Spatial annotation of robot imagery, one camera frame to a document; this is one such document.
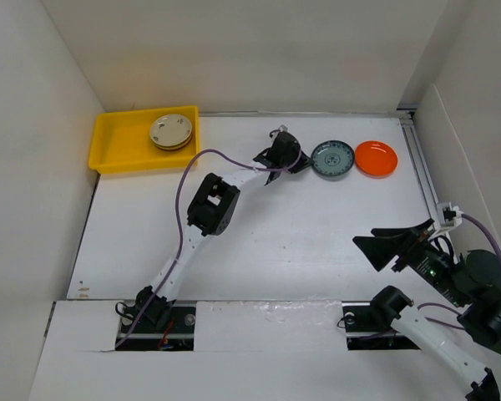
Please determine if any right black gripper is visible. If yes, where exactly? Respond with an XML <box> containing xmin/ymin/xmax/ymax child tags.
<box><xmin>352</xmin><ymin>216</ymin><xmax>469</xmax><ymax>305</ymax></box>

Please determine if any blue patterned plate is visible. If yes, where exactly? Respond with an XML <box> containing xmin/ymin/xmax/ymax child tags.
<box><xmin>311</xmin><ymin>140</ymin><xmax>355</xmax><ymax>179</ymax></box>

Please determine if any orange plate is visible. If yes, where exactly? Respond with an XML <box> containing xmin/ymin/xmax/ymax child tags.
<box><xmin>355</xmin><ymin>140</ymin><xmax>398</xmax><ymax>177</ymax></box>

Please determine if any cream patterned plate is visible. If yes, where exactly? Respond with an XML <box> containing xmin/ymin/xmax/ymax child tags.
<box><xmin>149</xmin><ymin>114</ymin><xmax>192</xmax><ymax>145</ymax></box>

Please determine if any yellow brown plate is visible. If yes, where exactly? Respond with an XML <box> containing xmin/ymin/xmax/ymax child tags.
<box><xmin>151</xmin><ymin>138</ymin><xmax>191</xmax><ymax>151</ymax></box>

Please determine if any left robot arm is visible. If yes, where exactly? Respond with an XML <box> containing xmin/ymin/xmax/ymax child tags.
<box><xmin>126</xmin><ymin>129</ymin><xmax>310</xmax><ymax>332</ymax></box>

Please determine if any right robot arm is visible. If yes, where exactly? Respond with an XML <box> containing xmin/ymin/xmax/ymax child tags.
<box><xmin>352</xmin><ymin>219</ymin><xmax>501</xmax><ymax>400</ymax></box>

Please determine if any yellow plastic bin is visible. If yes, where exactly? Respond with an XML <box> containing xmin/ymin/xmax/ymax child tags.
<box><xmin>88</xmin><ymin>105</ymin><xmax>200</xmax><ymax>175</ymax></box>

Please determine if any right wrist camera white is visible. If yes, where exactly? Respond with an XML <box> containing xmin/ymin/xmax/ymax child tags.
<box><xmin>436</xmin><ymin>202</ymin><xmax>463</xmax><ymax>231</ymax></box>

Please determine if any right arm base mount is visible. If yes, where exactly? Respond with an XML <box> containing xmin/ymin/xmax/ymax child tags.
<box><xmin>337</xmin><ymin>301</ymin><xmax>419</xmax><ymax>351</ymax></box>

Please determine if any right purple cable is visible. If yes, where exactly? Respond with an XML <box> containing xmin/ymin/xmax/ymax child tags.
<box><xmin>417</xmin><ymin>212</ymin><xmax>501</xmax><ymax>348</ymax></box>

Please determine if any aluminium rail right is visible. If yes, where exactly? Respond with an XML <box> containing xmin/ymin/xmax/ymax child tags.
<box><xmin>396</xmin><ymin>108</ymin><xmax>438</xmax><ymax>221</ymax></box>

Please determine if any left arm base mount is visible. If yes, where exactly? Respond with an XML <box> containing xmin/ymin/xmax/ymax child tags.
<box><xmin>115</xmin><ymin>302</ymin><xmax>196</xmax><ymax>352</ymax></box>

